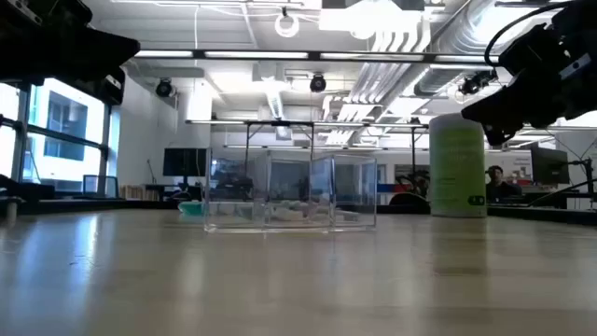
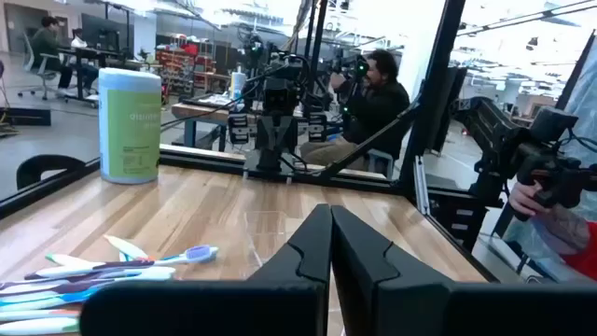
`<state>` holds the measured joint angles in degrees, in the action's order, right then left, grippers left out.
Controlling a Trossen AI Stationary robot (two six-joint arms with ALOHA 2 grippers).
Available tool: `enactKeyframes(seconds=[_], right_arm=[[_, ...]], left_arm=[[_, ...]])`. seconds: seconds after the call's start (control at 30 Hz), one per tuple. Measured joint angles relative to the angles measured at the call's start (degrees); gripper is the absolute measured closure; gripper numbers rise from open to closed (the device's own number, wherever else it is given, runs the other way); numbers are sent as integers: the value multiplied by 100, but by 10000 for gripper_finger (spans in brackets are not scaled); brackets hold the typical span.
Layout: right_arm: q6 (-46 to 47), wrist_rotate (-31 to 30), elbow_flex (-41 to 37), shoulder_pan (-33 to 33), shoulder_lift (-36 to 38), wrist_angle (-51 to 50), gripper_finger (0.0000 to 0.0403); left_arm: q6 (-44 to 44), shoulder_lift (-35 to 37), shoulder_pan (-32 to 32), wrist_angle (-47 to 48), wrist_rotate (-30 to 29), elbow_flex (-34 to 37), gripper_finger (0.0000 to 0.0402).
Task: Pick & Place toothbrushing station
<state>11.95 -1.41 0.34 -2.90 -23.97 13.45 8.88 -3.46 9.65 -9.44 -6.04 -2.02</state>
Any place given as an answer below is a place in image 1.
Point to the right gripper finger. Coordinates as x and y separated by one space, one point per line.
503 109
501 136

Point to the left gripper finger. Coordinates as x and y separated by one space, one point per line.
107 88
102 51

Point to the blue mouthwash bottle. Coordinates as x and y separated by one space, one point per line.
191 208

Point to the black spotlight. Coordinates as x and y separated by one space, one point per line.
165 88
476 83
318 84

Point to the person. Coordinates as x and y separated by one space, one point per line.
501 189

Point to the green wipes canister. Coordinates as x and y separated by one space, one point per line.
457 168

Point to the black desk monitor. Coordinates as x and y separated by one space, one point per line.
550 165

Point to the blue and red bins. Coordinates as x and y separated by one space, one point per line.
386 187

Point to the black beam with light strips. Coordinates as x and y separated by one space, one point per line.
317 56

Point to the silver ventilation duct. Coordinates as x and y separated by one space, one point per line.
448 56

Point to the black wall monitor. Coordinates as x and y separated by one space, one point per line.
184 162

